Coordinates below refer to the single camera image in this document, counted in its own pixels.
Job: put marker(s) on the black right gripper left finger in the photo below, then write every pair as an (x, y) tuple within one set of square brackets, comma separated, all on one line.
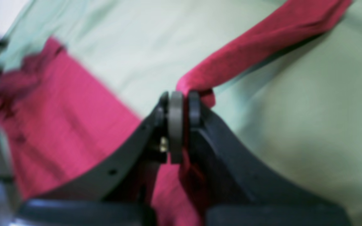
[(116, 192)]

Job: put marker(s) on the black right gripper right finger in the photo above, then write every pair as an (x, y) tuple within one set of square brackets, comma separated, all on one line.
[(243, 190)]

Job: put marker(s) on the red long-sleeve T-shirt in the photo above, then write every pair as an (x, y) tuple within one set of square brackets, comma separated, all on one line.
[(77, 72)]

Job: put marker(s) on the green table cloth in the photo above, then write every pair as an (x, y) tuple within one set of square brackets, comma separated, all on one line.
[(300, 109)]

